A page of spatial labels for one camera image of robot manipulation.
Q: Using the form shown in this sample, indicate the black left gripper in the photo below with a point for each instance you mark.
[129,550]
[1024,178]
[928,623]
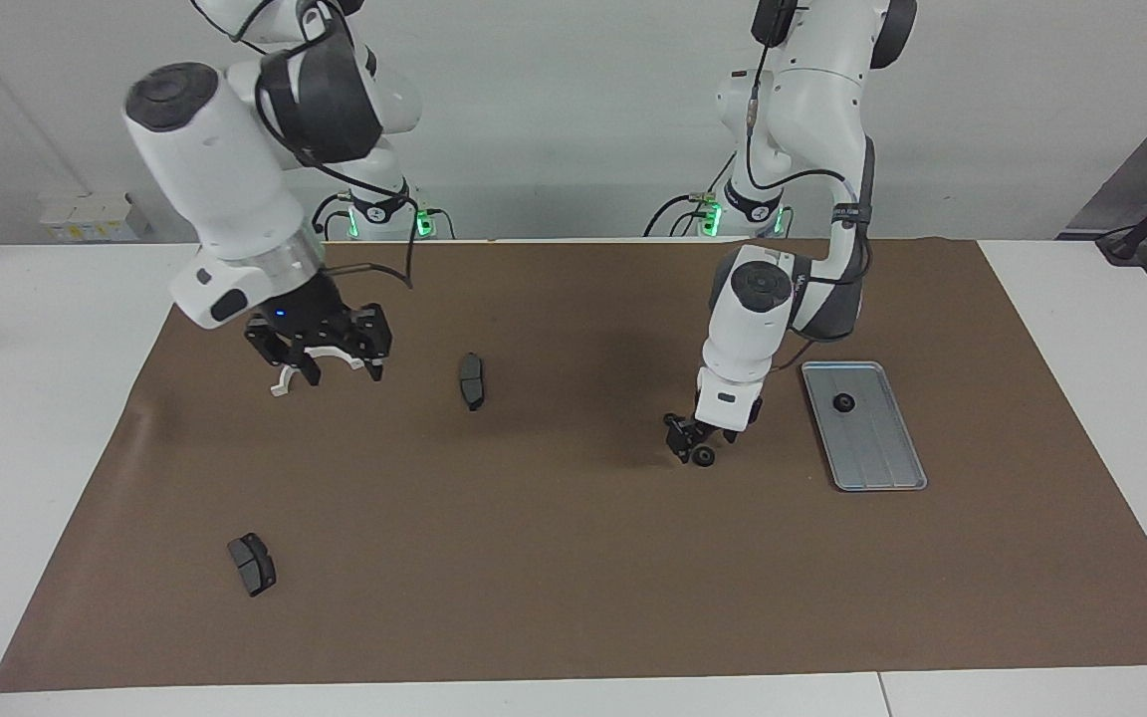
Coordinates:
[708,433]

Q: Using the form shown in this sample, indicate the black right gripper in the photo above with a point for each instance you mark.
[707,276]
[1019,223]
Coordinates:
[320,324]

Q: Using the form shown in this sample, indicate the black bearing gear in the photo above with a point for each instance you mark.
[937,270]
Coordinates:
[703,456]
[843,403]

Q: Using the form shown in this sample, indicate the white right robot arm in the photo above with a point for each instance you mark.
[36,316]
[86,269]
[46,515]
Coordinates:
[225,169]

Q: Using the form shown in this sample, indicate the silver metal tray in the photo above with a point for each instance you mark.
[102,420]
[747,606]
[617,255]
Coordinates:
[877,448]

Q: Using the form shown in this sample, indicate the white curved plastic clip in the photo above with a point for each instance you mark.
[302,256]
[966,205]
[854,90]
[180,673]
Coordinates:
[283,383]

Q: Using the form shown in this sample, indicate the dark grey brake pad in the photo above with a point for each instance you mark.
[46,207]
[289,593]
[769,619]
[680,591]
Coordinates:
[252,565]
[472,381]

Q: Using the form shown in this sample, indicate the brown table mat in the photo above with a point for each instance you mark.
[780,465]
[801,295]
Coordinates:
[573,548]

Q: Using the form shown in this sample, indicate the white power strip box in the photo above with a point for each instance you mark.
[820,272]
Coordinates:
[96,219]

